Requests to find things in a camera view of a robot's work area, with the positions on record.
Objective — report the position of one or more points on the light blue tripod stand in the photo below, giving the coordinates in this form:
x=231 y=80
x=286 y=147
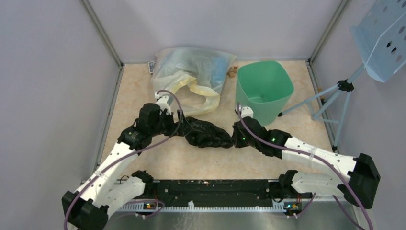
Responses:
x=327 y=98

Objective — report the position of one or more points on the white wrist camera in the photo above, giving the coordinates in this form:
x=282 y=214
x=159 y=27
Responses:
x=164 y=102
x=245 y=111

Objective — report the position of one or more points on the white cable duct strip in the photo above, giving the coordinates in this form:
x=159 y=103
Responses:
x=142 y=208

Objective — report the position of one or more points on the light blue perforated stand tray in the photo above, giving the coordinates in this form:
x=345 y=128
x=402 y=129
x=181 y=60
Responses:
x=381 y=39

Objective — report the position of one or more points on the small brown object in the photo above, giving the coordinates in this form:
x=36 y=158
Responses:
x=232 y=71

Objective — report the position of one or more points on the translucent yellow-trimmed plastic bag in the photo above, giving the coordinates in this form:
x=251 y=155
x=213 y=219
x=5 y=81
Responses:
x=202 y=70

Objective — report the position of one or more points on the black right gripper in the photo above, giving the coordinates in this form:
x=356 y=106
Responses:
x=237 y=142

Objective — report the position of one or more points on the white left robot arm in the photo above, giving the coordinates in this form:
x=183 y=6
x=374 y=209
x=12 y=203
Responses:
x=91 y=206

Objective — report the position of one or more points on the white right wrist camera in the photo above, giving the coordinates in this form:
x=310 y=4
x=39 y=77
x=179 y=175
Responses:
x=245 y=111

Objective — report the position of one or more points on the black trash bag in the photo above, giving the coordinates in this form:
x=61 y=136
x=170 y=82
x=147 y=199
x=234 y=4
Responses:
x=204 y=134

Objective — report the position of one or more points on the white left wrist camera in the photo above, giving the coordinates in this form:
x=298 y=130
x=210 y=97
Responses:
x=164 y=102

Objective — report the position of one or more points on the dark blue card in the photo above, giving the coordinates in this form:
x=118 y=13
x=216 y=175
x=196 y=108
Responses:
x=151 y=66

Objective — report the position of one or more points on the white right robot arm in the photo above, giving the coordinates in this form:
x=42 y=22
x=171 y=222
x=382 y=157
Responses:
x=341 y=175

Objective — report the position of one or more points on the green plastic trash bin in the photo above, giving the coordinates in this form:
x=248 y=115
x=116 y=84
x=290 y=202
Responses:
x=265 y=87

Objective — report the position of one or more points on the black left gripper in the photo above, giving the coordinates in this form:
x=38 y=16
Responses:
x=176 y=129

